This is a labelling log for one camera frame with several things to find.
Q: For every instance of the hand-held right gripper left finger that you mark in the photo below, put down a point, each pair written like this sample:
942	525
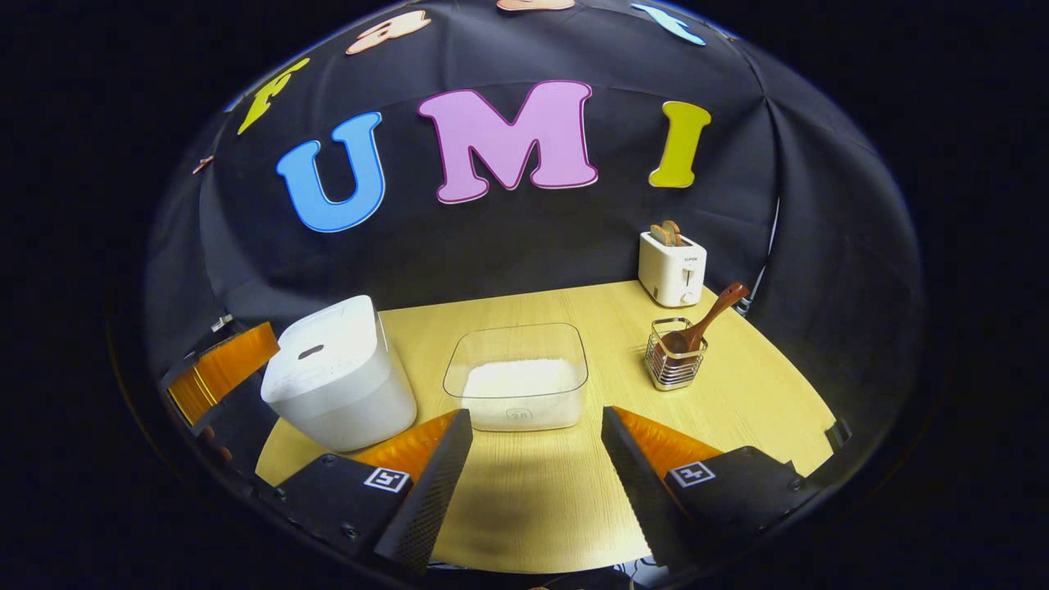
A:
426	492

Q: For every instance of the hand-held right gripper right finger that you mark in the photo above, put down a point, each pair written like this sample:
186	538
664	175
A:
643	492

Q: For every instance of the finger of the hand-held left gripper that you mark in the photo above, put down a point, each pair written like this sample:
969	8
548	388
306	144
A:
225	369

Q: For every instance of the white rice cooker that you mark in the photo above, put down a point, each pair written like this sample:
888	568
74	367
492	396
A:
336	385

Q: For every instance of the white rice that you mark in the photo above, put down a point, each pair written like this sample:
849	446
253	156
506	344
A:
520	385

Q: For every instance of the brown wooden spoon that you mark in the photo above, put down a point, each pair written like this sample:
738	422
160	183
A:
713	315

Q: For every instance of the white cloth clip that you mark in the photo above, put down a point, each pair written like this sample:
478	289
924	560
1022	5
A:
221	323

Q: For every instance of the clear plastic container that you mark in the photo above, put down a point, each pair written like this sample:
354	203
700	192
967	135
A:
516	340

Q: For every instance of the copper cloth clip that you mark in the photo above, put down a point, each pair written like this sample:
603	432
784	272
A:
203	164

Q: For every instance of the white toaster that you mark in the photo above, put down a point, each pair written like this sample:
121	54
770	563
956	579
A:
668	274

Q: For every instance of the black backdrop cloth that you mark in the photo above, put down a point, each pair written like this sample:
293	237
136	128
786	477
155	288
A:
492	246

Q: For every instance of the toast slice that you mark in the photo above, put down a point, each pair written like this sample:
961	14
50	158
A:
674	232
658	235

